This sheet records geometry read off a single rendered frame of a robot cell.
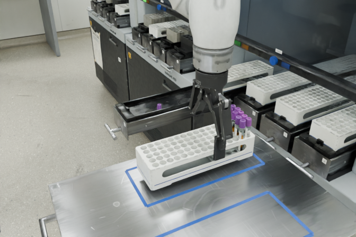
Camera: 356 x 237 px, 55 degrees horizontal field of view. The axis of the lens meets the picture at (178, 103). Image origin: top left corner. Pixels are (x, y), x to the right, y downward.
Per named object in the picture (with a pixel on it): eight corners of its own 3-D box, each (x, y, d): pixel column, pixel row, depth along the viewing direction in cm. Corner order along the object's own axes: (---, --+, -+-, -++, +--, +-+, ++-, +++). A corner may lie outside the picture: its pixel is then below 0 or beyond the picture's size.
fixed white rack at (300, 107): (331, 95, 130) (335, 80, 127) (355, 107, 122) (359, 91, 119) (272, 115, 117) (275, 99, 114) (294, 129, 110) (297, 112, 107)
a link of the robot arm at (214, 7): (242, 50, 71) (230, 32, 83) (250, -29, 64) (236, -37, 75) (190, 51, 71) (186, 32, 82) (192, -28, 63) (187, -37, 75)
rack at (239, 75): (256, 72, 149) (258, 59, 146) (272, 81, 141) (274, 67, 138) (198, 87, 136) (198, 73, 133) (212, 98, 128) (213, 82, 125)
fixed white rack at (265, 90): (301, 80, 142) (304, 66, 139) (320, 90, 134) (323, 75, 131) (244, 97, 129) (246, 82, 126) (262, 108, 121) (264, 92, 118)
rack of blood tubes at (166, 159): (232, 136, 99) (233, 118, 96) (254, 155, 91) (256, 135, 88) (136, 166, 88) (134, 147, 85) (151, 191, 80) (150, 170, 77)
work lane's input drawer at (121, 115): (258, 83, 155) (260, 65, 151) (279, 96, 144) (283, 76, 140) (102, 125, 124) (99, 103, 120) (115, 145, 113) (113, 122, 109)
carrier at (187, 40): (196, 53, 165) (196, 41, 162) (192, 54, 164) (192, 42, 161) (184, 46, 174) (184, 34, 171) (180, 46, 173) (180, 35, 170)
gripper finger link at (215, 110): (218, 90, 82) (221, 89, 81) (229, 135, 82) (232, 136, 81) (204, 93, 80) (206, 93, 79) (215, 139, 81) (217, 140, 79)
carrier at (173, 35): (180, 44, 177) (180, 32, 174) (177, 44, 176) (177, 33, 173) (169, 37, 185) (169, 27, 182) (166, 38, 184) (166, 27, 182)
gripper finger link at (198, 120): (194, 117, 89) (193, 115, 90) (193, 138, 93) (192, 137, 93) (204, 114, 90) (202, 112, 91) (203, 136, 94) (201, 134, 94)
